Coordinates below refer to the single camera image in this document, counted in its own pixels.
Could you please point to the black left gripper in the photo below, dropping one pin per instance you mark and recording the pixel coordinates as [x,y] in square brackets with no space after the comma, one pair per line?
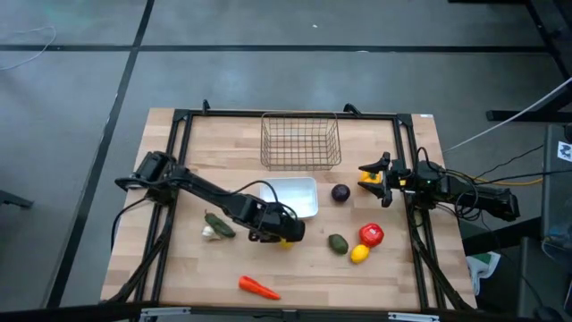
[281,226]

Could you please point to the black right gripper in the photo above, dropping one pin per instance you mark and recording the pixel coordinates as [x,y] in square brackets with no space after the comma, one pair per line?
[400,176]

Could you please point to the yellow orange toy fruit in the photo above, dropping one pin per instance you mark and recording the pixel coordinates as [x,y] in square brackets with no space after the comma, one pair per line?
[368,178]

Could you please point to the yellow pepper with green stem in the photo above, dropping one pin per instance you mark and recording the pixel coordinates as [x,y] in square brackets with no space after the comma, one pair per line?
[286,245]

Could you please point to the orange toy carrot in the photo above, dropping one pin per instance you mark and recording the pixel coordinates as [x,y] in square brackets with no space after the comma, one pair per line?
[252,285]

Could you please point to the dark green toy cucumber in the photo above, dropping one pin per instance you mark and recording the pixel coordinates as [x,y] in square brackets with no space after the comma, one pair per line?
[220,225]

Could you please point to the white toy garlic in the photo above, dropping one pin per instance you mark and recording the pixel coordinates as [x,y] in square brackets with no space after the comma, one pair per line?
[207,231]

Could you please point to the green toy avocado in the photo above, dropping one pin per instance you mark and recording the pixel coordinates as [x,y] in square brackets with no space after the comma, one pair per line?
[338,244]

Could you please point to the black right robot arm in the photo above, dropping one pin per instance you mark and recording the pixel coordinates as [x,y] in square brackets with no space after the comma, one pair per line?
[487,197]

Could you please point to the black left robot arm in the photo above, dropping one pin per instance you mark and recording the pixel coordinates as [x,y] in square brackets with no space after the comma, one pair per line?
[201,185]

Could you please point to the white plastic tray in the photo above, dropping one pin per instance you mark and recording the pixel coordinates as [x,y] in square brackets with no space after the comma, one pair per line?
[299,197]

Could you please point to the red toy bell pepper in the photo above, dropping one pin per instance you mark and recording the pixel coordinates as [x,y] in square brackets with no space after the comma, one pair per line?
[371,234]

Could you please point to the yellow toy lemon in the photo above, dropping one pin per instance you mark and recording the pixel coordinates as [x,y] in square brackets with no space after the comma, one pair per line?
[359,254]

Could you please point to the green and white bag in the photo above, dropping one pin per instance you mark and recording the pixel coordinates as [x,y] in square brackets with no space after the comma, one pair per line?
[482,264]

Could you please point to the black metal stand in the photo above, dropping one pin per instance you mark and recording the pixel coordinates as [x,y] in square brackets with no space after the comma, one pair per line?
[527,116]

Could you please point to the grey box with label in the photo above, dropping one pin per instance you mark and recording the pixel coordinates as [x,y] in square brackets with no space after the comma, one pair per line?
[556,197]

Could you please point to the black bar with brackets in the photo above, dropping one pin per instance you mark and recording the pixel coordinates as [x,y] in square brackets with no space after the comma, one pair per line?
[67,313]

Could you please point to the black frame clamp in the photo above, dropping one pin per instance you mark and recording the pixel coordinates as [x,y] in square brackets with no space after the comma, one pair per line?
[205,106]
[351,108]

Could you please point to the black aluminium table frame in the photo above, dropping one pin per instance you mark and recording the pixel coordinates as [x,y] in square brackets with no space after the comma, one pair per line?
[223,113]

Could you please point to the black floor bracket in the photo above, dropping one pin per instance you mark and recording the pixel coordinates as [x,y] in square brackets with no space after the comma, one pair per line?
[15,200]

